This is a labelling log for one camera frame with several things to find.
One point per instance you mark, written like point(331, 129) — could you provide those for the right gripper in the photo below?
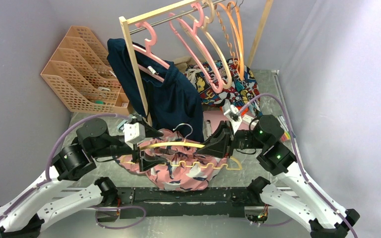
point(220, 147)

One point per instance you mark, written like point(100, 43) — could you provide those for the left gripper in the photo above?
point(146, 161)

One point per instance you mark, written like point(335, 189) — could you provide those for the pink patterned shorts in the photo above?
point(177, 170)

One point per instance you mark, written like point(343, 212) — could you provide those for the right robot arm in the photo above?
point(316, 211)

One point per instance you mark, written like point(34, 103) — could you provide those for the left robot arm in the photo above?
point(36, 208)

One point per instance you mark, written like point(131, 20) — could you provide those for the navy blue shorts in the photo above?
point(173, 102)

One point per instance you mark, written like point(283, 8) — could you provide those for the pink hanger with navy shorts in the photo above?
point(147, 52)

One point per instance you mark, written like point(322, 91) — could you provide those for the tan wavy hanger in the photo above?
point(232, 33)

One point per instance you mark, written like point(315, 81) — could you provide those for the orange hanger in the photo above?
point(236, 10)

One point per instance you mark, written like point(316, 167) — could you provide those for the pink clipboard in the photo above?
point(212, 120)

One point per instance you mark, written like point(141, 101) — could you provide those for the white eraser box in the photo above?
point(246, 119)

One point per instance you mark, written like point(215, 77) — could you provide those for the grey stapler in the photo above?
point(121, 126)

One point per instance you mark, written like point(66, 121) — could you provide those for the orange cloth item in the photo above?
point(243, 111)

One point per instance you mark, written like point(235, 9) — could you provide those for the colourful cartoon print cloth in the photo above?
point(240, 92)

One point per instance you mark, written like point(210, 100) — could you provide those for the set of coloured markers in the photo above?
point(287, 134)

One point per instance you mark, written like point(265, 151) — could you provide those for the beige plastic file organizer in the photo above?
point(79, 74)

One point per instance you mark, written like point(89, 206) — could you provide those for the wooden clothes rack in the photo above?
point(137, 35)

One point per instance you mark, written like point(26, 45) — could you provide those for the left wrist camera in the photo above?
point(134, 133)

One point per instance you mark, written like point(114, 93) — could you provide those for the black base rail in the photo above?
point(232, 201)

